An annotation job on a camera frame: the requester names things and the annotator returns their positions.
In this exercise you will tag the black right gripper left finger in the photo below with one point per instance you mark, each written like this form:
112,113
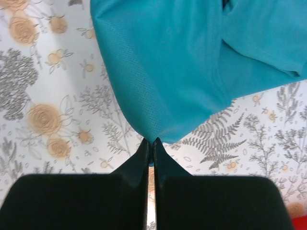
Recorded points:
114,201

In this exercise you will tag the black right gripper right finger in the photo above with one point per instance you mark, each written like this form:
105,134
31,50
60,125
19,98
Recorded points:
190,202

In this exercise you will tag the teal t shirt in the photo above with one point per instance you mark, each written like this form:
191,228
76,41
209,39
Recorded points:
174,63

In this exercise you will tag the floral patterned table mat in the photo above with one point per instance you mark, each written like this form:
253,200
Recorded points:
59,113

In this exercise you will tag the red plastic tray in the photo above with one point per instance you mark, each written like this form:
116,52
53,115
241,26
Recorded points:
300,223

